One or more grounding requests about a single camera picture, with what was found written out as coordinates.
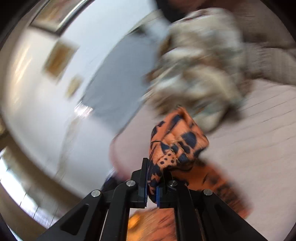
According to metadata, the orange black floral garment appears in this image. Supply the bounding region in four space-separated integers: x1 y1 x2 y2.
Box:
127 108 250 240

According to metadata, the pink checked bed mattress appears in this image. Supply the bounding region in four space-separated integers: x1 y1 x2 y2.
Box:
110 79 295 240

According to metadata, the grey sheet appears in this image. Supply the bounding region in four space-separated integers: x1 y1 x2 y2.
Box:
82 19 169 134

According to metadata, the cream floral patterned cloth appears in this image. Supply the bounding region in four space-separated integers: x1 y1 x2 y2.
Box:
142 8 246 132

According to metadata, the brown knitted blanket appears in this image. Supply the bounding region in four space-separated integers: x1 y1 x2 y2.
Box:
203 1 295 85

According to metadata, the small tan wall plate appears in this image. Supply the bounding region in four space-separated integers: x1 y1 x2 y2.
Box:
65 76 82 99

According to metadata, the framed wall picture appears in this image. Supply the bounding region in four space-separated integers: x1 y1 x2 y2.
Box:
30 0 93 36

